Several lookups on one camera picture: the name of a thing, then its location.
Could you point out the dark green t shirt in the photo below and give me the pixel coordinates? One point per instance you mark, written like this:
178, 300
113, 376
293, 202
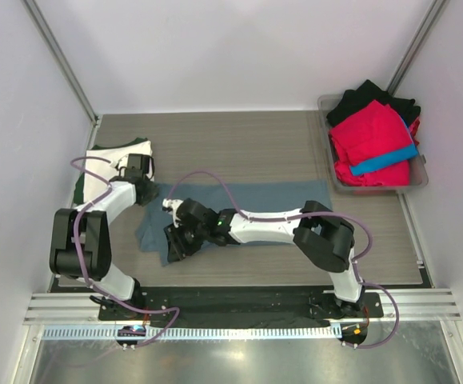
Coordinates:
78, 192

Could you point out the aluminium front rail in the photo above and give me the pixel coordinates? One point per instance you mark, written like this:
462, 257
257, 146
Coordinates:
413, 304

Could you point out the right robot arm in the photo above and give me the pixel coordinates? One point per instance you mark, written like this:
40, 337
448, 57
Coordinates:
326, 240

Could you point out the white t shirt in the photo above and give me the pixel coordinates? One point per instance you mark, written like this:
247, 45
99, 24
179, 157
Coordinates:
103, 172

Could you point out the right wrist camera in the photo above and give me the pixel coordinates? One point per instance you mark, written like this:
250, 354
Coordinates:
170, 205

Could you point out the grey plastic bin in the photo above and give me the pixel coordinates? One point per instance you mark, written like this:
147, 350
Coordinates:
417, 171

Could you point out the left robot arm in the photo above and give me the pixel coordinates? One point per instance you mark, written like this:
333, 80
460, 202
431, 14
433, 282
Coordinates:
80, 245

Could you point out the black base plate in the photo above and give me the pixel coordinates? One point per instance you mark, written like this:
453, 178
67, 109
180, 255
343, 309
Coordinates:
257, 307

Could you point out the black t shirt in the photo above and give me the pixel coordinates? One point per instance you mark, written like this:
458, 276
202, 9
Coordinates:
353, 101

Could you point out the grey blue t shirt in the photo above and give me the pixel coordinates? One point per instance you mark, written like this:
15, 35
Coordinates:
253, 197

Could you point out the right aluminium frame post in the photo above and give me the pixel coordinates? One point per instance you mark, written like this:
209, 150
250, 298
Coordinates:
429, 21

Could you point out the bright blue t shirt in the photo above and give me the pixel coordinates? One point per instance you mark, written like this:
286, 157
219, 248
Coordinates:
381, 141

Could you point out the slotted cable duct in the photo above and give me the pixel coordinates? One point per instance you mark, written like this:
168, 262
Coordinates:
136, 333

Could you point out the aluminium frame post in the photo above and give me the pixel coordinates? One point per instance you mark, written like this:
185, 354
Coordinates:
53, 46
429, 21

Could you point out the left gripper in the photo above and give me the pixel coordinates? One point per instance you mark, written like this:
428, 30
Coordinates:
152, 194

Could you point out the red t shirt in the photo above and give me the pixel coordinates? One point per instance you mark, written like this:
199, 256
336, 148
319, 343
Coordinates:
341, 137

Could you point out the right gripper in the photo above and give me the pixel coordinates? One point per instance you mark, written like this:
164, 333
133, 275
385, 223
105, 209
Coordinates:
179, 248

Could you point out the left aluminium frame post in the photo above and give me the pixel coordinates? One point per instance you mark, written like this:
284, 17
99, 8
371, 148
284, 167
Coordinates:
53, 46

